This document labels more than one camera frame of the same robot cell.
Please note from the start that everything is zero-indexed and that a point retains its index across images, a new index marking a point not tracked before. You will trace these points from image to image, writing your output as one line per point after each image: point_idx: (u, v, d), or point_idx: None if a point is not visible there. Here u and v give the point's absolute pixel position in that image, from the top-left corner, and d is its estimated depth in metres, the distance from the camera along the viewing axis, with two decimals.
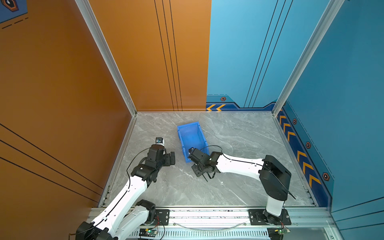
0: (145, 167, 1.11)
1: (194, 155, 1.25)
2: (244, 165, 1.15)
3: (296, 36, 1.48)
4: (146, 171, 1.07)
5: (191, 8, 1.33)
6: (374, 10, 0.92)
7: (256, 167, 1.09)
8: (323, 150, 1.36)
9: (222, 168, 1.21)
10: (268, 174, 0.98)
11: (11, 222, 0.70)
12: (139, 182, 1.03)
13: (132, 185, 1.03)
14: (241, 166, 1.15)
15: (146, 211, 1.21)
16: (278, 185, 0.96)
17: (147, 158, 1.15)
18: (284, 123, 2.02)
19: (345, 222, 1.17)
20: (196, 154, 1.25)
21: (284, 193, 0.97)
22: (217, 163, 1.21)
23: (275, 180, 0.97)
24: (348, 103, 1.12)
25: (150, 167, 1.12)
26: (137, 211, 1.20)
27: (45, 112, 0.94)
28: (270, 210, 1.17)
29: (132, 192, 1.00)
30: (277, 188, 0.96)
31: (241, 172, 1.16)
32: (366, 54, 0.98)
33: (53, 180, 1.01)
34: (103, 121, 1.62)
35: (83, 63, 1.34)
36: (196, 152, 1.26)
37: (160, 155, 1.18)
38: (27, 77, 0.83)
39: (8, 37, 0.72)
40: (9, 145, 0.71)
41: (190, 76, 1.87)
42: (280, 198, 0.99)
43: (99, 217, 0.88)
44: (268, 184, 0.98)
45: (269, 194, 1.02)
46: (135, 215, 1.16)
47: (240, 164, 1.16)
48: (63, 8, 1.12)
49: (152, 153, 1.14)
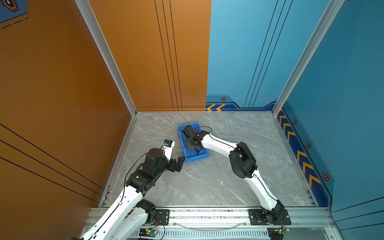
0: (141, 175, 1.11)
1: (186, 130, 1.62)
2: (221, 144, 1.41)
3: (296, 36, 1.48)
4: (142, 180, 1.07)
5: (191, 7, 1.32)
6: (374, 10, 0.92)
7: (230, 148, 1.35)
8: (323, 150, 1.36)
9: (204, 142, 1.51)
10: (236, 155, 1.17)
11: (11, 221, 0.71)
12: (132, 194, 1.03)
13: (125, 197, 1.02)
14: (219, 144, 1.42)
15: (144, 215, 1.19)
16: (240, 166, 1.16)
17: (144, 165, 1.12)
18: (284, 123, 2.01)
19: (345, 222, 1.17)
20: (189, 130, 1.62)
21: (244, 172, 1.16)
22: (202, 139, 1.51)
23: (240, 162, 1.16)
24: (348, 103, 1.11)
25: (148, 176, 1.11)
26: (135, 215, 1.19)
27: (45, 114, 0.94)
28: (262, 203, 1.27)
29: (125, 205, 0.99)
30: (238, 168, 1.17)
31: (219, 150, 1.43)
32: (366, 54, 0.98)
33: (53, 180, 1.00)
34: (103, 121, 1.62)
35: (83, 62, 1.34)
36: (189, 129, 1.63)
37: (160, 162, 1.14)
38: (27, 77, 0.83)
39: (7, 36, 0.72)
40: (9, 145, 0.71)
41: (190, 76, 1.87)
42: (240, 175, 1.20)
43: (88, 233, 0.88)
44: (233, 163, 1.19)
45: (234, 170, 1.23)
46: (132, 220, 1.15)
47: (220, 143, 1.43)
48: (64, 8, 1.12)
49: (149, 161, 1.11)
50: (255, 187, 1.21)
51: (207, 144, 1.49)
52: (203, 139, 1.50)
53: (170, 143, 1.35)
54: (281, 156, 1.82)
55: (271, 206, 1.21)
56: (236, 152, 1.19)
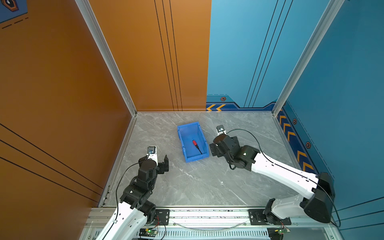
0: (135, 189, 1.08)
1: (225, 143, 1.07)
2: (291, 175, 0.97)
3: (297, 36, 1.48)
4: (137, 195, 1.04)
5: (191, 7, 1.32)
6: (374, 10, 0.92)
7: (309, 183, 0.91)
8: (323, 150, 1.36)
9: (257, 167, 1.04)
10: (326, 198, 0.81)
11: (11, 221, 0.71)
12: (127, 211, 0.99)
13: (120, 214, 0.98)
14: (287, 174, 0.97)
15: (143, 218, 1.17)
16: (329, 211, 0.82)
17: (138, 178, 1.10)
18: (284, 123, 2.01)
19: (346, 222, 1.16)
20: (228, 143, 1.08)
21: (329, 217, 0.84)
22: (253, 162, 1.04)
23: (329, 206, 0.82)
24: (349, 103, 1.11)
25: (142, 190, 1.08)
26: (133, 220, 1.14)
27: (45, 114, 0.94)
28: (276, 213, 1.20)
29: (120, 224, 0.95)
30: (326, 214, 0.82)
31: (284, 181, 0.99)
32: (366, 54, 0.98)
33: (53, 180, 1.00)
34: (103, 121, 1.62)
35: (83, 62, 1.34)
36: (228, 142, 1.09)
37: (153, 174, 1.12)
38: (28, 77, 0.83)
39: (7, 37, 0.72)
40: (9, 145, 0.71)
41: (189, 75, 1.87)
42: (320, 220, 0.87)
43: None
44: (316, 206, 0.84)
45: (309, 212, 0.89)
46: (130, 226, 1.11)
47: (286, 172, 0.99)
48: (64, 9, 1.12)
49: (142, 175, 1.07)
50: (284, 206, 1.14)
51: (259, 171, 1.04)
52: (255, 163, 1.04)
53: (155, 149, 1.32)
54: (281, 156, 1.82)
55: (282, 216, 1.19)
56: (323, 192, 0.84)
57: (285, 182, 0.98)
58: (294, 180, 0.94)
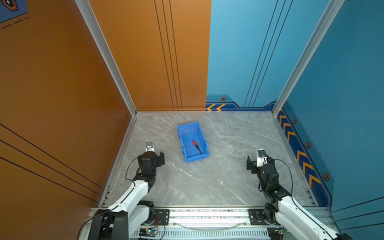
0: (144, 174, 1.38)
1: (272, 177, 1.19)
2: (308, 221, 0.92)
3: (297, 37, 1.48)
4: (146, 178, 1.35)
5: (191, 7, 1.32)
6: (374, 10, 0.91)
7: (324, 234, 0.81)
8: (323, 150, 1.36)
9: (282, 205, 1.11)
10: None
11: (11, 222, 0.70)
12: (141, 183, 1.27)
13: (137, 185, 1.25)
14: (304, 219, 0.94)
15: (146, 208, 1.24)
16: None
17: (143, 167, 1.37)
18: (284, 123, 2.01)
19: (345, 222, 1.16)
20: (274, 178, 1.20)
21: None
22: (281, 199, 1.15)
23: None
24: (349, 103, 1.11)
25: (148, 174, 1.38)
26: (138, 209, 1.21)
27: (45, 114, 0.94)
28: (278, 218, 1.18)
29: (138, 188, 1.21)
30: None
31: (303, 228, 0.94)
32: (367, 54, 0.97)
33: (54, 180, 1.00)
34: (103, 121, 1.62)
35: (83, 62, 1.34)
36: (275, 178, 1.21)
37: (154, 161, 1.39)
38: (28, 77, 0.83)
39: (7, 36, 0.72)
40: (10, 146, 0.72)
41: (189, 75, 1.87)
42: None
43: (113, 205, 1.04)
44: None
45: None
46: (138, 211, 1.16)
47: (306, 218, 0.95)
48: (64, 9, 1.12)
49: (146, 163, 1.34)
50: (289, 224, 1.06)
51: (284, 208, 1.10)
52: (282, 199, 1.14)
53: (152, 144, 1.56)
54: (281, 156, 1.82)
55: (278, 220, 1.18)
56: None
57: (306, 229, 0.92)
58: (310, 227, 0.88)
